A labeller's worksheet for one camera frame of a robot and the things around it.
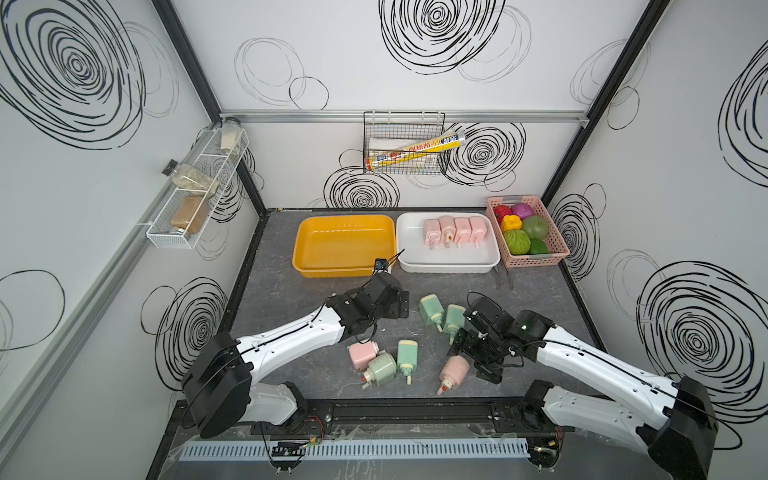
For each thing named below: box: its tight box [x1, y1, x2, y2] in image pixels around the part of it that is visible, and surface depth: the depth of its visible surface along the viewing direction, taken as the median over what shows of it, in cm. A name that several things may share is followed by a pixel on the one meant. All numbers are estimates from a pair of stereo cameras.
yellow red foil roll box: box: [366, 132, 466, 171], surface depth 86 cm
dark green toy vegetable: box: [504, 229, 531, 255], surface depth 103 cm
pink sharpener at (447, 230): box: [439, 215, 457, 249], surface depth 107 cm
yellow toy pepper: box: [501, 214, 523, 232], surface depth 110 cm
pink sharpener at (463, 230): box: [454, 217, 473, 248], surface depth 107 cm
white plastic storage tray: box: [396, 212, 501, 273], surface depth 110 cm
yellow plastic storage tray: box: [292, 215, 397, 278], surface depth 111 cm
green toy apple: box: [522, 215, 548, 241], surface depth 107 cm
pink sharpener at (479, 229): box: [469, 216, 487, 248], surface depth 108 cm
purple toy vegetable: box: [510, 203, 533, 221], surface depth 114 cm
